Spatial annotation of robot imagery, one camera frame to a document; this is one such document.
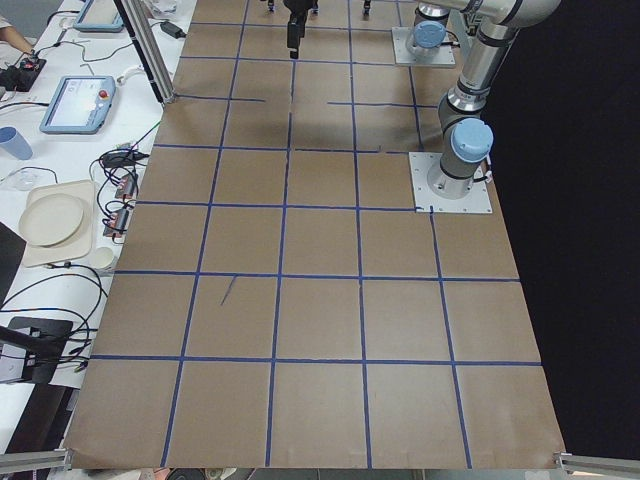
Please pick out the black power adapter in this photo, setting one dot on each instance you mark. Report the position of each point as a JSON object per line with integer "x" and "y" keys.
{"x": 172, "y": 30}

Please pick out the beige round plate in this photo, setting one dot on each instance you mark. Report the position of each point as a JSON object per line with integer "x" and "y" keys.
{"x": 51, "y": 219}

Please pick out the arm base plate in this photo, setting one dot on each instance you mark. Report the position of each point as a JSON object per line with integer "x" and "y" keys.
{"x": 409, "y": 52}
{"x": 436, "y": 192}

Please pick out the far teach pendant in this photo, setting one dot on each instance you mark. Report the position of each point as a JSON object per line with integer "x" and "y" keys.
{"x": 99, "y": 16}

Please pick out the aluminium frame post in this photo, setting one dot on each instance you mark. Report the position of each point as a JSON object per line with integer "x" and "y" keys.
{"x": 140, "y": 32}

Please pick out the beige tray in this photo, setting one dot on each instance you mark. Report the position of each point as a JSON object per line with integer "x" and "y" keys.
{"x": 77, "y": 245}

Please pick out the teach pendant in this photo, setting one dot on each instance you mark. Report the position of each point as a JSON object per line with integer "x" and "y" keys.
{"x": 99, "y": 16}
{"x": 80, "y": 105}

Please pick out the blue plastic cup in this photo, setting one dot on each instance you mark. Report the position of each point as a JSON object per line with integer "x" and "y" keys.
{"x": 12, "y": 141}

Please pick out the near teach pendant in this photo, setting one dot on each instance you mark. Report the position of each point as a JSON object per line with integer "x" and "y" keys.
{"x": 80, "y": 105}

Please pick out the white paper cup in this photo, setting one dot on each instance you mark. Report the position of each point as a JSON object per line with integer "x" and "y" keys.
{"x": 103, "y": 260}

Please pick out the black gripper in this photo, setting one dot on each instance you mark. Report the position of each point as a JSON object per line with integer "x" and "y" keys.
{"x": 296, "y": 8}

